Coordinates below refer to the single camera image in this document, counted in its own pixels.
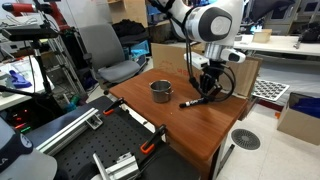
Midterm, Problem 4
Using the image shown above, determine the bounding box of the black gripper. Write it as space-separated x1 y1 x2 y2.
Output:
200 66 222 100

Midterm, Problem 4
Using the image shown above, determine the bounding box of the black and white marker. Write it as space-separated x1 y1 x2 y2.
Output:
179 98 206 108

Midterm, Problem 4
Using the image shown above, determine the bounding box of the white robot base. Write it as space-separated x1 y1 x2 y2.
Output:
0 119 57 180

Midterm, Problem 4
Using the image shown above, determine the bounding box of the small metal cup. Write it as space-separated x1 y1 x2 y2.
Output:
149 80 173 103

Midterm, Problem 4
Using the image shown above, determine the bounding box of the brown cardboard panel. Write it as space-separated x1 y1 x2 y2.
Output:
151 43 262 97

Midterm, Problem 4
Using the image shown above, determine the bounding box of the checkerboard calibration board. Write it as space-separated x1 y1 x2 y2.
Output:
252 79 289 101

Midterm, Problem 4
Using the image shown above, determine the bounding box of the round floor drain grate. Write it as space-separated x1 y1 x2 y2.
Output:
231 129 261 150

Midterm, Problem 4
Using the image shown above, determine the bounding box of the small wooden box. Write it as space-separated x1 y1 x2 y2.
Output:
253 29 272 43

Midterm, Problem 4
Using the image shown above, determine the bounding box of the near orange black clamp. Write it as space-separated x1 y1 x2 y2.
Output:
140 124 166 155

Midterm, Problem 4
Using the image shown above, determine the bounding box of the orange black clamp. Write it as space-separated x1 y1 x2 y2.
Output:
140 124 166 155
103 97 125 116

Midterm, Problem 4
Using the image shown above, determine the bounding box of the white side table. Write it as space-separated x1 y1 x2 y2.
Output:
234 35 320 56

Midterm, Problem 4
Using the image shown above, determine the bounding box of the open cardboard box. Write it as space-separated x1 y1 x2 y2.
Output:
277 92 320 145

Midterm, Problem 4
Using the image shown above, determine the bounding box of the black perforated breadboard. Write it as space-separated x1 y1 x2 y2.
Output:
54 110 168 180

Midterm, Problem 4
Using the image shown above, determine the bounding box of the far orange black clamp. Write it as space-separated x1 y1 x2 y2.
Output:
103 97 125 116

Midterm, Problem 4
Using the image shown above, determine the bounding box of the grey office chair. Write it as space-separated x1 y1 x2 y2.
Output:
80 24 141 90

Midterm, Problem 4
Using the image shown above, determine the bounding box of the blue glove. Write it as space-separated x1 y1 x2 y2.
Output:
9 70 32 89

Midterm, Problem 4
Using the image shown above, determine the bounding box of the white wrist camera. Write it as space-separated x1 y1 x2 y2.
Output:
191 52 209 70

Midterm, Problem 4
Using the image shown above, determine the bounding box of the short aluminium rail bracket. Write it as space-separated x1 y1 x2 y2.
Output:
91 152 140 180

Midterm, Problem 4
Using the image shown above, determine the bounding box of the long aluminium rail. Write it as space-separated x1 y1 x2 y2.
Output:
36 108 102 156

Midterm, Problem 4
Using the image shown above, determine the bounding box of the black camera on tripod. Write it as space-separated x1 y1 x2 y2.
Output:
0 27 58 97

